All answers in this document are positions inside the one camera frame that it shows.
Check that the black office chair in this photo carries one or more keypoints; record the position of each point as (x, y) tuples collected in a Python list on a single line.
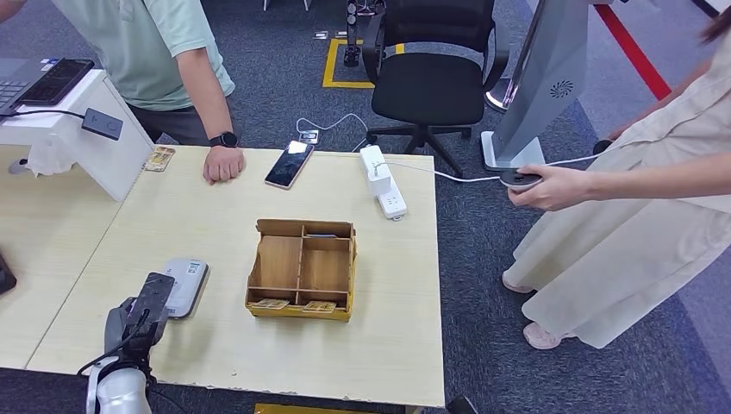
[(428, 85)]

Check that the white power strip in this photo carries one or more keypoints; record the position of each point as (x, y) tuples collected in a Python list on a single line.
[(394, 203)]

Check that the person's left forearm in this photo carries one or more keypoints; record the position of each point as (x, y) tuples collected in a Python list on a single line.
[(208, 103)]

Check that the white grey card reader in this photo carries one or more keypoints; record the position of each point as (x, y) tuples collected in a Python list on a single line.
[(188, 280)]

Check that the chrome round stand base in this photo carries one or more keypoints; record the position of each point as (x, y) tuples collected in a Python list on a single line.
[(498, 94)]

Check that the black robot legs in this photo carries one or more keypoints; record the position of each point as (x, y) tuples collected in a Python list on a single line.
[(352, 54)]

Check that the small grey round disc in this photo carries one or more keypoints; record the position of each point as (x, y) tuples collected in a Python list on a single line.
[(17, 167)]

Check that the black floor object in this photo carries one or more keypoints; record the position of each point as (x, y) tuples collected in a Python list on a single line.
[(459, 407)]

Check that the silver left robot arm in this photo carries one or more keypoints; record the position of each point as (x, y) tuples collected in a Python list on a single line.
[(123, 391)]

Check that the small black box device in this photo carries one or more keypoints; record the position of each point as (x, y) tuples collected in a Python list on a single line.
[(101, 123)]

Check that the wooden organizer box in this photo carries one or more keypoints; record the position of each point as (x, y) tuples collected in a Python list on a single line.
[(280, 263)]

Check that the person's forearm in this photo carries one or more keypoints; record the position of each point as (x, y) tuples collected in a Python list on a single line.
[(657, 180)]

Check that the person's left hand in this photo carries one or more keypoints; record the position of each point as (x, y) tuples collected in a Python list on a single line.
[(223, 166)]

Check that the person's hand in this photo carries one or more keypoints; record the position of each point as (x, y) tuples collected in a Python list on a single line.
[(554, 188)]

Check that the white raised counter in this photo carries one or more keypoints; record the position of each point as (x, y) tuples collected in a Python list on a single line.
[(97, 166)]

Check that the grey kiosk stand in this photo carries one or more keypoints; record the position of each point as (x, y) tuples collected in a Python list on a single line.
[(548, 74)]

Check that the black round device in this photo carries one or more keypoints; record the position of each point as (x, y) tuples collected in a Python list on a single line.
[(519, 180)]

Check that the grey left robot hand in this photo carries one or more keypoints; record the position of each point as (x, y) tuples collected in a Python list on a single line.
[(119, 326)]

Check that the smartphone with pink case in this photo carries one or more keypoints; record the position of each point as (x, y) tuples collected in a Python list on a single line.
[(288, 166)]

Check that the person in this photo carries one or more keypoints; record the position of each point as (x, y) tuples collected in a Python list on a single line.
[(137, 51), (628, 257)]

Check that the white charger block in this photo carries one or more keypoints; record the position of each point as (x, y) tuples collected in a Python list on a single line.
[(378, 180)]

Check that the grey laptop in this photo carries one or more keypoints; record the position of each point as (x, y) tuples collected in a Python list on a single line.
[(14, 85)]

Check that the pink shoe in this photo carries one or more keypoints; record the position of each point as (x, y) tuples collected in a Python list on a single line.
[(539, 337), (514, 284)]

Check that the yellow patterned room key card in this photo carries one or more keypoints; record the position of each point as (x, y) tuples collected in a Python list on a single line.
[(270, 304), (159, 160), (318, 307)]

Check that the white crumpled tissue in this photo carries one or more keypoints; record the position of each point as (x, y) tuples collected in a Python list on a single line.
[(48, 160)]

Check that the black smartwatch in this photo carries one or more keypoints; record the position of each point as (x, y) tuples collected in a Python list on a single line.
[(225, 140)]

